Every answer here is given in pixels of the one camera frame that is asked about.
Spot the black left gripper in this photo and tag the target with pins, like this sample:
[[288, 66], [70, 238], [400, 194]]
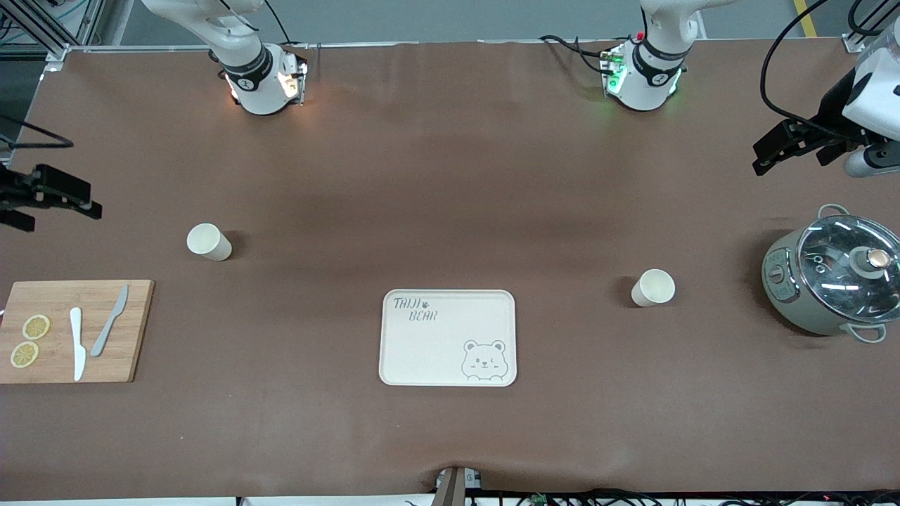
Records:
[[832, 107]]

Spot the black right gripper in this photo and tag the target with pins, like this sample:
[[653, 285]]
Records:
[[14, 191]]

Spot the white paper cup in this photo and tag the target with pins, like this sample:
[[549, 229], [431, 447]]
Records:
[[654, 288], [209, 242]]

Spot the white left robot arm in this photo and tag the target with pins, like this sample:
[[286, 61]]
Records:
[[643, 95]]

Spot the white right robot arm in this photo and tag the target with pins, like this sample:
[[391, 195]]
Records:
[[260, 95]]

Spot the lemon slice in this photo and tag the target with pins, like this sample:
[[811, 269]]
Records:
[[24, 354], [36, 327]]

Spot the glass pot lid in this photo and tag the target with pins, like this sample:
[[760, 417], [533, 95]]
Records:
[[830, 274]]

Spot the white plastic knife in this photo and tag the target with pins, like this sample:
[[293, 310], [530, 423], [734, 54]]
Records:
[[76, 330]]

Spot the grey plastic knife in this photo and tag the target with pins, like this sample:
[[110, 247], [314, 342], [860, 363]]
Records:
[[105, 337]]

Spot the grey-green electric cooking pot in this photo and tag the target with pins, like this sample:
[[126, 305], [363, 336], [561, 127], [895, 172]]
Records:
[[794, 302]]

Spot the bamboo cutting board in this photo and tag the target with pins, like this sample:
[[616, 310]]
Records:
[[133, 337]]

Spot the white tray with bear print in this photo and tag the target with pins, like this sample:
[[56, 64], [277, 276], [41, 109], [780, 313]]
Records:
[[443, 355]]

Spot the metal table edge clamp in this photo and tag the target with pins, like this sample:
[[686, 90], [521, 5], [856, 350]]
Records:
[[450, 488]]

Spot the aluminium frame profile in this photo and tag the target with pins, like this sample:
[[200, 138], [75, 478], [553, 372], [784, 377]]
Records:
[[854, 42], [56, 50]]

